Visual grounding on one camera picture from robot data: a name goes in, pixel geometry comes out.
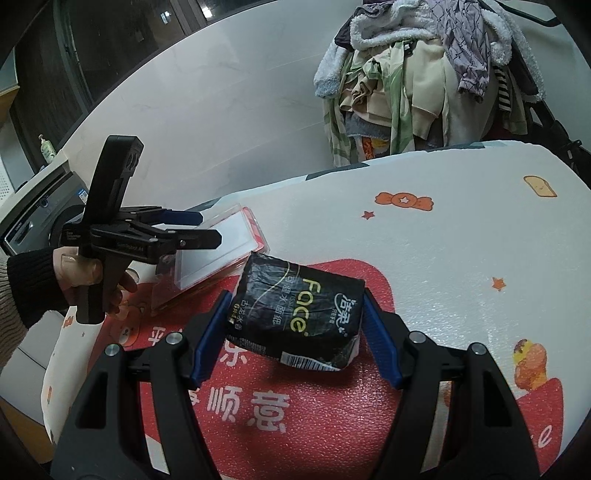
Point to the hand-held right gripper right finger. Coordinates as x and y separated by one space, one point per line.
381 346

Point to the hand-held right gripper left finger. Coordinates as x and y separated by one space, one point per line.
210 341

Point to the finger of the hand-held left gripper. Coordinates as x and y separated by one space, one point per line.
198 238
180 217

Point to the clear plastic package white card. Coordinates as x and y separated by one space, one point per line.
207 258

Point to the black tissue pack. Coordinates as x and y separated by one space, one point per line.
277 300

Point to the person's left forearm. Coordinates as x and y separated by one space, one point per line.
25 295

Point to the person's left hand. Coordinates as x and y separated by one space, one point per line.
69 272

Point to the washing machine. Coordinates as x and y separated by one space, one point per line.
41 203

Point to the soap pump bottle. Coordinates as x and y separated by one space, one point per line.
47 150

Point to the printed tablecloth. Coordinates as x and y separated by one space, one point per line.
461 258

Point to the dark window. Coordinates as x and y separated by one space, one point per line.
69 69

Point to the pile of clothes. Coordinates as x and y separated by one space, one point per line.
415 78

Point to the black exercise bike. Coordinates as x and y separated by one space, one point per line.
561 134

